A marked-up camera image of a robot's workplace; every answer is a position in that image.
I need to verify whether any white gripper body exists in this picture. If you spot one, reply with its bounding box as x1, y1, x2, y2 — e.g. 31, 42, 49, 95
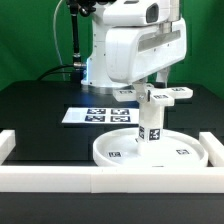
105, 19, 187, 84

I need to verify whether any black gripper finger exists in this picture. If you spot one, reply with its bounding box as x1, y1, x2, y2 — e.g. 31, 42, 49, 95
156, 66, 171, 88
133, 79, 148, 102

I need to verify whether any white cross table base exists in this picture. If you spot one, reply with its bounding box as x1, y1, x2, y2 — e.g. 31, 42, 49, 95
113, 84, 193, 106

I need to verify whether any white round table top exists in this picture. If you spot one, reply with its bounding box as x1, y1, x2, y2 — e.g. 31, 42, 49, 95
93, 128, 208, 168

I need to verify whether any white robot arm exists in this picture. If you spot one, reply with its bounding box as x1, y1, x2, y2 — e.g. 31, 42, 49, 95
81, 0, 187, 101

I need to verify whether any white marker sheet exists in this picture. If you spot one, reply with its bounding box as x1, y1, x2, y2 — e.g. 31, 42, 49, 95
62, 107, 139, 124

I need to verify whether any white fence right bar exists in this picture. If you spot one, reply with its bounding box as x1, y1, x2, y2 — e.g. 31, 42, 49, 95
199, 132, 224, 167

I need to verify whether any white fence bar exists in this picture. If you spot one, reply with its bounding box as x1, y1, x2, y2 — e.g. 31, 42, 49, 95
199, 132, 224, 167
0, 166, 224, 193
0, 130, 16, 166

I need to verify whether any white fence front bar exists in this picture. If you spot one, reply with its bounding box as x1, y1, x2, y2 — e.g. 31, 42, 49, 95
0, 166, 224, 193

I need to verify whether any white fence left bar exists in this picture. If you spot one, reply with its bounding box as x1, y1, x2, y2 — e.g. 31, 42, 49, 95
0, 130, 16, 166

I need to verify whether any black camera pole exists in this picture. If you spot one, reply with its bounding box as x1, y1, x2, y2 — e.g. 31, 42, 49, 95
66, 0, 96, 68

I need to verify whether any grey cable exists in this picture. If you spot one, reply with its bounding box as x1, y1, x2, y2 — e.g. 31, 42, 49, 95
52, 0, 68, 81

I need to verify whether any black cable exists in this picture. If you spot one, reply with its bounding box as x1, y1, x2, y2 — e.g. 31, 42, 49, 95
35, 64, 84, 82

